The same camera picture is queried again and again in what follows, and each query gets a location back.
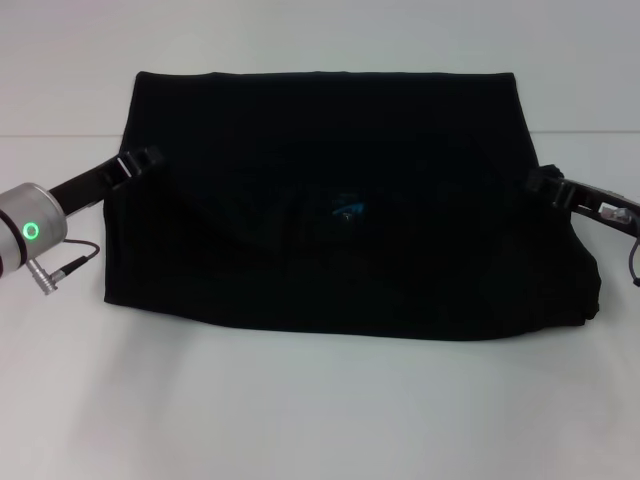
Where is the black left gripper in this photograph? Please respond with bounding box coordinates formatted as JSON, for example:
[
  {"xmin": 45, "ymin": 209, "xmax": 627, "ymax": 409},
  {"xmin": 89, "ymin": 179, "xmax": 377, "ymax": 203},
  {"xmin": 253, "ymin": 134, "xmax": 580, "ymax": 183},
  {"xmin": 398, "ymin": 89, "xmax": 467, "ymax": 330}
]
[{"xmin": 47, "ymin": 146, "xmax": 165, "ymax": 221}]

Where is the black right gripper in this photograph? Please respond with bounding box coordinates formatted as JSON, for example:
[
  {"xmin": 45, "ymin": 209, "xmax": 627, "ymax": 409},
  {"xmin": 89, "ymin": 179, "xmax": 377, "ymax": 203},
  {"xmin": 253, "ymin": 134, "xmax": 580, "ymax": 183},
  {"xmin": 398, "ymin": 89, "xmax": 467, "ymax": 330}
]
[{"xmin": 524, "ymin": 168, "xmax": 640, "ymax": 226}]

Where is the black t-shirt with FREE print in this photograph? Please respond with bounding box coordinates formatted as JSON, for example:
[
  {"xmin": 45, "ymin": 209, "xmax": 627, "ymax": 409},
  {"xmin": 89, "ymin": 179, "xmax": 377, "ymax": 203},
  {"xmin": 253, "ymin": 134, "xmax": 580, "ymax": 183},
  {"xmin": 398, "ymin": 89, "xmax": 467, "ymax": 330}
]
[{"xmin": 102, "ymin": 69, "xmax": 604, "ymax": 346}]

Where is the left arm red cable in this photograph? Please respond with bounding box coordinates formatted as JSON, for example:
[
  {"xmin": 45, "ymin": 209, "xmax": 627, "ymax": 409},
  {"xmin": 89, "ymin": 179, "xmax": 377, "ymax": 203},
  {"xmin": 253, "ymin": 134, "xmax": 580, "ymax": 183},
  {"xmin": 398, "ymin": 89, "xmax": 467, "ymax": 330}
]
[{"xmin": 27, "ymin": 239, "xmax": 104, "ymax": 297}]

